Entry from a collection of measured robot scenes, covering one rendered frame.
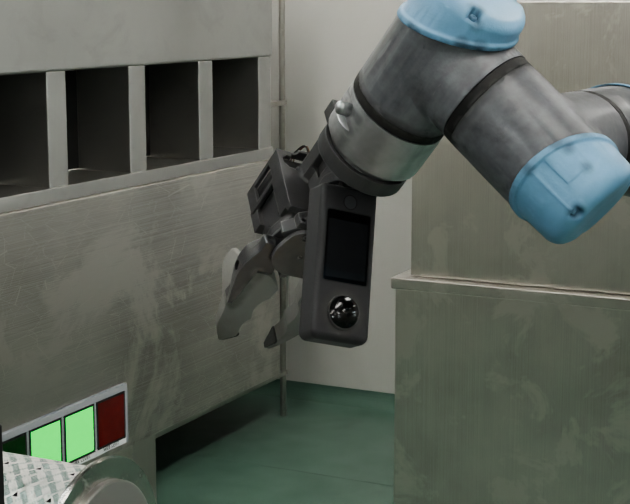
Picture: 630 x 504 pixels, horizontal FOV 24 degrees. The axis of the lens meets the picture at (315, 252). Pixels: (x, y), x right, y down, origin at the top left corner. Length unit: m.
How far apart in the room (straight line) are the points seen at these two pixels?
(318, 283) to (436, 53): 0.19
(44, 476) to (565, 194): 0.42
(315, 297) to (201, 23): 0.81
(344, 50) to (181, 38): 4.16
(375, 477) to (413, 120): 4.22
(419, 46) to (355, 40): 4.91
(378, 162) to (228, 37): 0.85
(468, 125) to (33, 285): 0.68
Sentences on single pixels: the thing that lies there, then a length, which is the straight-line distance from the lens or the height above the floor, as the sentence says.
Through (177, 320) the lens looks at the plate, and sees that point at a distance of 1.77.
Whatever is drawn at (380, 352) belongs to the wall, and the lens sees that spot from 6.00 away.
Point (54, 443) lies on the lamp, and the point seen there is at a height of 1.19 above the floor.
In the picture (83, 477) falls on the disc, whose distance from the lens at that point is 1.05.
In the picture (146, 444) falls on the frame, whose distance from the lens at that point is 2.05.
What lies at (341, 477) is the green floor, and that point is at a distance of 5.17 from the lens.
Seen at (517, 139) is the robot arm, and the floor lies 1.56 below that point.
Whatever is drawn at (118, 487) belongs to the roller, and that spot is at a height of 1.30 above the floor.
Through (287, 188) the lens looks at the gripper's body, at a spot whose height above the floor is 1.51.
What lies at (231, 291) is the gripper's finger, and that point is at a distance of 1.11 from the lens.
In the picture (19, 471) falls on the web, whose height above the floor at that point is 1.31.
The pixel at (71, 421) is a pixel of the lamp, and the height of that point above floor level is 1.20.
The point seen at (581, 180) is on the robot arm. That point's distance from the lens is 0.94.
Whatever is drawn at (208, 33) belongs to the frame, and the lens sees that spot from 1.80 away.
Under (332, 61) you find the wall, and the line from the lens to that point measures 5.92.
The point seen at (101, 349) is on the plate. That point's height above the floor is 1.27.
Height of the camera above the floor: 1.65
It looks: 10 degrees down
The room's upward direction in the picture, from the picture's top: straight up
